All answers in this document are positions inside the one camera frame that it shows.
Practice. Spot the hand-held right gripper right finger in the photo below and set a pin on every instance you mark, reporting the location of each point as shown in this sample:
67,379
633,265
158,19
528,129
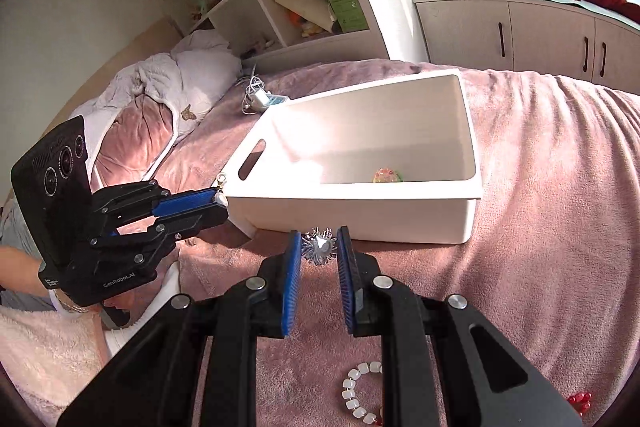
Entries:
345,282

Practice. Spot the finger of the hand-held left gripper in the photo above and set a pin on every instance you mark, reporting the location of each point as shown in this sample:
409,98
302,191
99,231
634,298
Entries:
200,222
185,202

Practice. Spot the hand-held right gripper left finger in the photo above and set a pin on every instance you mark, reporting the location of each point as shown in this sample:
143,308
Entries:
292,282

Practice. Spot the small gold clasp pendant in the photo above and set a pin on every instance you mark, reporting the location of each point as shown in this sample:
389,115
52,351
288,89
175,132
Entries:
220,193

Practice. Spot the silver spiky brooch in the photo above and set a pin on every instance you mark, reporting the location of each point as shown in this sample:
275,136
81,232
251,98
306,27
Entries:
320,248

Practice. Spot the white plastic storage box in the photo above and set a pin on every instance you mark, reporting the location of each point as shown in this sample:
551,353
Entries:
350,147

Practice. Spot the person's left forearm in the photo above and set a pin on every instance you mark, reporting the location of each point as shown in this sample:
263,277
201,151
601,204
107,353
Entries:
22,272

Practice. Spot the pink velvet pillow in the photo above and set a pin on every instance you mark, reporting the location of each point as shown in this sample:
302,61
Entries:
135,132

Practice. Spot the white crumpled duvet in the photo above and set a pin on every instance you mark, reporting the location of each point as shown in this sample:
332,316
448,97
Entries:
200,72

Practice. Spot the light pink fluffy blanket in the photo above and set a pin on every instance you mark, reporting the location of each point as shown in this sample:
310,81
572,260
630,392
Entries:
45,352

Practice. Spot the pink plush bed blanket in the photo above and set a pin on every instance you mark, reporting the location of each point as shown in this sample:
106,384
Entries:
540,217

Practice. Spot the orange toy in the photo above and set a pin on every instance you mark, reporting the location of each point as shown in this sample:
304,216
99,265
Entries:
302,24

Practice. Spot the cream plastic jug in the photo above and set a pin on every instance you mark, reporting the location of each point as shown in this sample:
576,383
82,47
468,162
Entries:
305,2

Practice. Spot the green cardboard box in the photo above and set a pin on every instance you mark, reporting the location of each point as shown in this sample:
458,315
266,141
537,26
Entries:
347,12

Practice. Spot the white window cabinet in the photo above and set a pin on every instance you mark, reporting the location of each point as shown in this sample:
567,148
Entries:
540,37

